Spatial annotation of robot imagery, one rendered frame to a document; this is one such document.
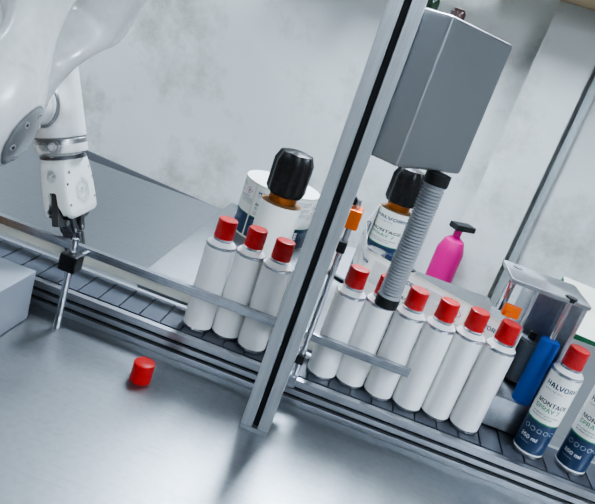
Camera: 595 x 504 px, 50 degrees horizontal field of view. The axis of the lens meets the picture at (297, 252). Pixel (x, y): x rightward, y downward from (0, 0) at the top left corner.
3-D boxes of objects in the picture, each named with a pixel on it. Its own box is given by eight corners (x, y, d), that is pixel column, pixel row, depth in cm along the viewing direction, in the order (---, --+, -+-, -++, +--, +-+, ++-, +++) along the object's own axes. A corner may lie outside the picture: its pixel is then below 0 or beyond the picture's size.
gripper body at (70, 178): (67, 152, 101) (76, 221, 104) (97, 145, 111) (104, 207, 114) (24, 153, 102) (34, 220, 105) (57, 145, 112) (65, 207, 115)
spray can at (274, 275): (270, 351, 111) (307, 247, 104) (249, 356, 107) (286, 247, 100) (252, 336, 114) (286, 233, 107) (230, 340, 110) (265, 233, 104)
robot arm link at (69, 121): (63, 139, 100) (96, 133, 109) (52, 52, 96) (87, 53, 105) (19, 139, 102) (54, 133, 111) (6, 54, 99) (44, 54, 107)
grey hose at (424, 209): (397, 304, 96) (450, 175, 89) (396, 313, 92) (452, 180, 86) (374, 296, 96) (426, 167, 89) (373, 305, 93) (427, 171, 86)
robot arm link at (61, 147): (69, 139, 101) (72, 158, 102) (95, 133, 109) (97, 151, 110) (21, 139, 102) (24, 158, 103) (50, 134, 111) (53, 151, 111)
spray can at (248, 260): (237, 328, 115) (271, 226, 108) (241, 343, 110) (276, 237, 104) (210, 323, 113) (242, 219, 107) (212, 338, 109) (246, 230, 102)
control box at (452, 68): (460, 175, 93) (514, 45, 86) (395, 167, 80) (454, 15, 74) (406, 150, 99) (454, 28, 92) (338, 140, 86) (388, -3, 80)
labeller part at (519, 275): (573, 289, 114) (575, 284, 114) (590, 312, 104) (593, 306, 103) (501, 263, 115) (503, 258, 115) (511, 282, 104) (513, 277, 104)
